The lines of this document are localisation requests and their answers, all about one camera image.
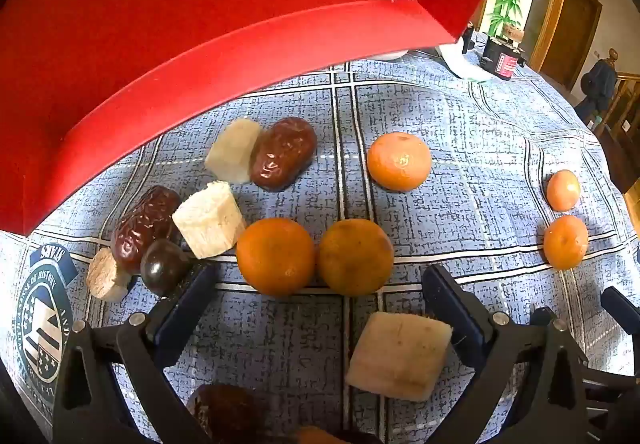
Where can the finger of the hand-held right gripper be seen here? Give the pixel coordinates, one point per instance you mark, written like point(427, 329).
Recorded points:
point(617, 386)
point(622, 305)

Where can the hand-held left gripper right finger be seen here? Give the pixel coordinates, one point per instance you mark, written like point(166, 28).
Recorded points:
point(457, 314)

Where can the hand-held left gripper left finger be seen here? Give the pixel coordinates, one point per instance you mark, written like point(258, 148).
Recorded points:
point(187, 314)

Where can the dark round fruit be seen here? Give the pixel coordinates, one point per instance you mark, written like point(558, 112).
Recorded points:
point(164, 268)

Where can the small sugarcane piece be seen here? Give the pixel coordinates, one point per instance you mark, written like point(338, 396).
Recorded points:
point(106, 276)

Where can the wrinkled dark red date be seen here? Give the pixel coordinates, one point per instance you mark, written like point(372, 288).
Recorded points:
point(142, 226)

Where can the red box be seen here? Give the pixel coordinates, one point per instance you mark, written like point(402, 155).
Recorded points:
point(200, 24)

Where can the large sugarcane piece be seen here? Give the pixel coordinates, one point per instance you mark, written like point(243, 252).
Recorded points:
point(397, 356)

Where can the small orange mandarin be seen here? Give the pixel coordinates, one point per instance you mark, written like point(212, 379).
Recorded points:
point(566, 242)

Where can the pale sugarcane piece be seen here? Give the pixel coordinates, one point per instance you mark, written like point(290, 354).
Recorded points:
point(232, 151)
point(210, 219)

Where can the small pale mandarin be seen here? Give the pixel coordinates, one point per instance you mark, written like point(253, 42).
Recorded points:
point(563, 190)

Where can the round blue emblem patch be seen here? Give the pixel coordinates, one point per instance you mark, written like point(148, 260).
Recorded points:
point(45, 324)

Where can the blue plaid tablecloth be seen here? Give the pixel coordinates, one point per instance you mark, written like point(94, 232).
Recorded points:
point(475, 134)

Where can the large red date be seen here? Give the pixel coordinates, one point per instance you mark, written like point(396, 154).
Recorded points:
point(282, 154)

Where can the white and green towel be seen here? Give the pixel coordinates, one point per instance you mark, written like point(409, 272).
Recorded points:
point(460, 64)

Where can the black jar with red label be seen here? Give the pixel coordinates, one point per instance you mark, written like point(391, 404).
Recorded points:
point(502, 61)

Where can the white bowl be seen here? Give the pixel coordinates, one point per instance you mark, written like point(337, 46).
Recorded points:
point(390, 56)

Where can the wooden door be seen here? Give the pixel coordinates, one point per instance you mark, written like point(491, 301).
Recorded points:
point(570, 34)

